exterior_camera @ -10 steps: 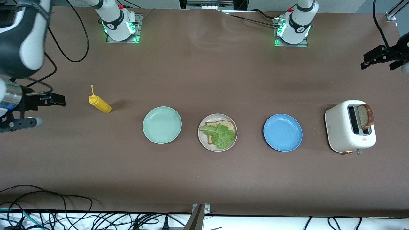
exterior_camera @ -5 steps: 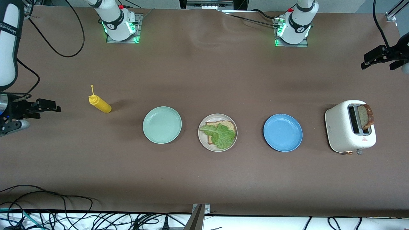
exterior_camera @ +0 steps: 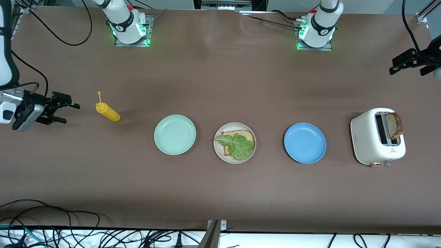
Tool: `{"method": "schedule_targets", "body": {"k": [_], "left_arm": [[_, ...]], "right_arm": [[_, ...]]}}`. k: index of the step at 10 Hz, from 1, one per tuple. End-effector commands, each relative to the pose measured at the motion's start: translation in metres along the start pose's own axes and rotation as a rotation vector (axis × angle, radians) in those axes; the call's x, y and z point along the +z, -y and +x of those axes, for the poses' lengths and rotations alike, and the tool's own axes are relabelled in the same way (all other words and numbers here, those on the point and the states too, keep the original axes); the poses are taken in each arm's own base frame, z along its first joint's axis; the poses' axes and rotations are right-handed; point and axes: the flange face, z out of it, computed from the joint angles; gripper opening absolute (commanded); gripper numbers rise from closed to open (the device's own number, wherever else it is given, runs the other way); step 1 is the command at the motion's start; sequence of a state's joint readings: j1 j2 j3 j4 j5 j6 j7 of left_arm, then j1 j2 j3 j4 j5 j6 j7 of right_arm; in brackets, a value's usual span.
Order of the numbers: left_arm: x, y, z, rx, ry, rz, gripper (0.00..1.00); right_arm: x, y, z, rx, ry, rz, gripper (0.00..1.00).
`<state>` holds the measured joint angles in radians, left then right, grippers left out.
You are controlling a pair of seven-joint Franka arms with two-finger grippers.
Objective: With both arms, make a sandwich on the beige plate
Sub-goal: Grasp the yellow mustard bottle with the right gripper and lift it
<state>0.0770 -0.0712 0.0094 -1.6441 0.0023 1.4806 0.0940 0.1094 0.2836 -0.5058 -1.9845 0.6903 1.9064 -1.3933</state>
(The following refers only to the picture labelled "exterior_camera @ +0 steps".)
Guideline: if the yellow squeeze bottle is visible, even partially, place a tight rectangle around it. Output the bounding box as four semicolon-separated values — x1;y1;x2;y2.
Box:
95;91;121;122

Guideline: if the brown bread slice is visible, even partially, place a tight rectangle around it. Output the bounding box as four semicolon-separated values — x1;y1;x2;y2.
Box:
222;130;256;156
385;112;404;140

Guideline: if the green lettuce leaf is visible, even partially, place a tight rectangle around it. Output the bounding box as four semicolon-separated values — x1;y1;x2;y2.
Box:
215;133;255;161

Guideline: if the mint green plate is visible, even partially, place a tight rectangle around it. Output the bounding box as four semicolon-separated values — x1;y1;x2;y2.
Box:
154;114;197;156

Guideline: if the blue plate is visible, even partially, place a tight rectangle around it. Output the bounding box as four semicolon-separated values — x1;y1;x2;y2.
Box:
284;123;327;164

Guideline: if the beige plate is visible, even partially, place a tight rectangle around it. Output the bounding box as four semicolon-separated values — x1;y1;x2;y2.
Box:
214;122;256;164

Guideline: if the white toaster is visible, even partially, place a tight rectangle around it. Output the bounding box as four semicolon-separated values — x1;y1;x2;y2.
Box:
350;108;406;167

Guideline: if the black and metal device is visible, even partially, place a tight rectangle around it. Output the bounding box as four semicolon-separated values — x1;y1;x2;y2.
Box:
193;0;267;11

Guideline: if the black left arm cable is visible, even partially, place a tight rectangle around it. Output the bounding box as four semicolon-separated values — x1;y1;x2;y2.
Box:
402;0;423;52

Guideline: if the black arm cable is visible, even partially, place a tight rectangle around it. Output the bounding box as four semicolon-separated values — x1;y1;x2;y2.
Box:
10;0;93;97
402;0;423;52

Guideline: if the aluminium frame rail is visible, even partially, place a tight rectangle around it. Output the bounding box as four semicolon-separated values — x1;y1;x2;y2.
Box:
10;0;47;42
415;0;441;24

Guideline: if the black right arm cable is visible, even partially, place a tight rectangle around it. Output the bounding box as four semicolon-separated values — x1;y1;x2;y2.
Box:
10;0;93;97

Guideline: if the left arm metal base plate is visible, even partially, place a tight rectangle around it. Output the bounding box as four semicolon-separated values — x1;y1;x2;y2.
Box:
296;19;333;52

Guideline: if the long black looping cable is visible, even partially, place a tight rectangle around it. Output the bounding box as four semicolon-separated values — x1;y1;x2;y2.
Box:
0;199;101;248

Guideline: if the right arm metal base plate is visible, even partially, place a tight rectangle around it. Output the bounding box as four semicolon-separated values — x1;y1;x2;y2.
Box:
114;14;154;47

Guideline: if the teal cable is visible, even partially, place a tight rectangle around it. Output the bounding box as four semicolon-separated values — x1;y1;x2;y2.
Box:
0;224;40;248

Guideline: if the thick black base cable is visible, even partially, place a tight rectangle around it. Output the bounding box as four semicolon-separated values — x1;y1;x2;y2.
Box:
270;10;304;22

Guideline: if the thin grey wire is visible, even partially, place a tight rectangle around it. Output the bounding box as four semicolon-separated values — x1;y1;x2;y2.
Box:
146;9;168;28

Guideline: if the thin black base cable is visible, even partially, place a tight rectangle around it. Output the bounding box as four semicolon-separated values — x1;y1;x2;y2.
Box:
245;15;301;31

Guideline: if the tangled black cable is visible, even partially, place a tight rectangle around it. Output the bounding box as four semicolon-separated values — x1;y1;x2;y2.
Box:
100;229;207;248

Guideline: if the grey metal bracket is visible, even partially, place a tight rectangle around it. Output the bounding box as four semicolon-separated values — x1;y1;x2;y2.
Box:
198;219;227;248

